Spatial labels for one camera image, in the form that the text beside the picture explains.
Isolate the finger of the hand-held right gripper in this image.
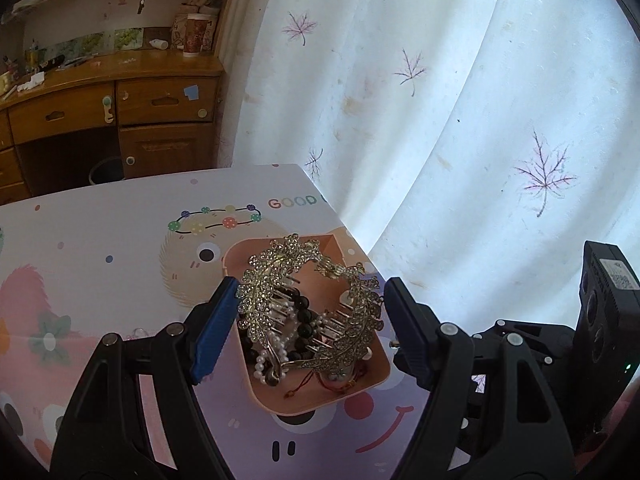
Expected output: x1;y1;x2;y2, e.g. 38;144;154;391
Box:
470;319;576;391

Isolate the orange plastic box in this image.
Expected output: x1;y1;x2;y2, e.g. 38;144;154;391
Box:
222;232;391;415

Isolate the white leaf print curtain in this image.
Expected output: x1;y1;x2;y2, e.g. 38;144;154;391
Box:
217;0;640;356

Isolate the rhinestone leaf hair clip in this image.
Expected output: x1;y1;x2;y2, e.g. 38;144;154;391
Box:
235;234;386;376

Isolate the white pearl bracelet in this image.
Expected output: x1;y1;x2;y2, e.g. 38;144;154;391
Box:
251;305;332;389

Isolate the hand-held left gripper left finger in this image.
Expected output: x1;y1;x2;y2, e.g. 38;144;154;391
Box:
50;276;241;480

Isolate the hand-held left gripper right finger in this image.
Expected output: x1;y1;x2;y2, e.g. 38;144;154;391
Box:
382;276;576;480

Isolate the red paper cup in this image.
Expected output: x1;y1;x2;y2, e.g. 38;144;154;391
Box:
182;14;209;57

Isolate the wooden desk with drawers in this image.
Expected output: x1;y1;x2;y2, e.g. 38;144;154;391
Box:
0;50;224;206

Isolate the patterned storage tin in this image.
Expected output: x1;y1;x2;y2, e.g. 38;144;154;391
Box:
171;9;219;52

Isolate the dark waste bin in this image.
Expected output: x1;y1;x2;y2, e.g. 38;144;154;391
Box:
89;156;125;185

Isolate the red string bracelet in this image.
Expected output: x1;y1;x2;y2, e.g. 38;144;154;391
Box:
285;355;362;399

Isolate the black bead bracelet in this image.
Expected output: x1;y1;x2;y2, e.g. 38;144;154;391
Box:
239;287;326;367

